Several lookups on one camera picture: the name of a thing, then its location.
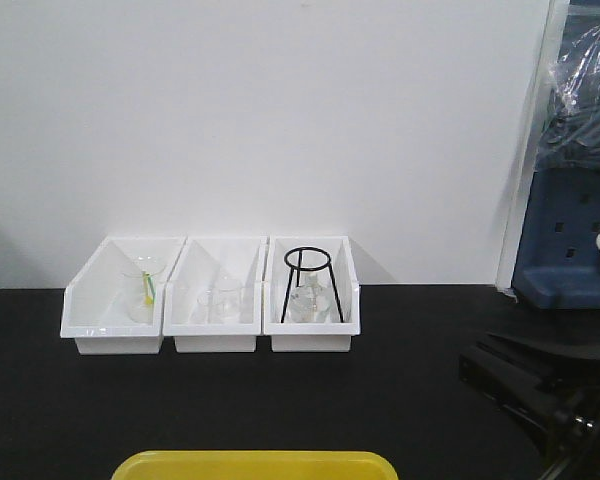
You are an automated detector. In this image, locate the right white storage bin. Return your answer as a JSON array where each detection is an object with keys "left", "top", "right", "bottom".
[{"left": 262, "top": 236, "right": 361, "bottom": 352}]

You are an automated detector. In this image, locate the black wire tripod stand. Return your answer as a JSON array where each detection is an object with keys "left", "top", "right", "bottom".
[{"left": 280, "top": 246, "right": 344, "bottom": 324}]

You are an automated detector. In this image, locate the blue pegboard rack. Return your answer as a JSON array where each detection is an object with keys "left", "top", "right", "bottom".
[{"left": 508, "top": 1, "right": 600, "bottom": 309}]

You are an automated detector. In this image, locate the clear flask in tripod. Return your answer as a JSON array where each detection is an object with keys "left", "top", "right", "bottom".
[{"left": 288, "top": 272, "right": 332, "bottom": 324}]

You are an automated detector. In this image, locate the clear plastic bag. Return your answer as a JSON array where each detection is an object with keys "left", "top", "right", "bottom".
[{"left": 535, "top": 1, "right": 600, "bottom": 171}]

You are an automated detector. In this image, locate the left white storage bin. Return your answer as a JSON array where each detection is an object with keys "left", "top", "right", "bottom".
[{"left": 60, "top": 236, "right": 185, "bottom": 355}]

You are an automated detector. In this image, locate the white storage bin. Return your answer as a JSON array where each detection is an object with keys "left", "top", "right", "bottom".
[
  {"left": 262, "top": 236, "right": 361, "bottom": 352},
  {"left": 60, "top": 236, "right": 185, "bottom": 355},
  {"left": 163, "top": 236, "right": 268, "bottom": 354}
]

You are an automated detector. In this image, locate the middle white storage bin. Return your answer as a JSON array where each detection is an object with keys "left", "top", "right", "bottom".
[{"left": 163, "top": 236, "right": 268, "bottom": 354}]

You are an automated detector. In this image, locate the green yellow stirring rod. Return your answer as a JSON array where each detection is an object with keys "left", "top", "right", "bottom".
[{"left": 141, "top": 271, "right": 156, "bottom": 306}]

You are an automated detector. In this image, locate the yellow plastic tray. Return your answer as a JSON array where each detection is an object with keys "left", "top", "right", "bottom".
[{"left": 112, "top": 450, "right": 398, "bottom": 479}]

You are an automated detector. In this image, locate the small clear glass beaker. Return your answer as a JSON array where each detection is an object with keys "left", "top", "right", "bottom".
[{"left": 197, "top": 290, "right": 215, "bottom": 324}]

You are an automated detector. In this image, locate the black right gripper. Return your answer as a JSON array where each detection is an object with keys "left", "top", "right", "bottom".
[{"left": 459, "top": 332, "right": 600, "bottom": 479}]

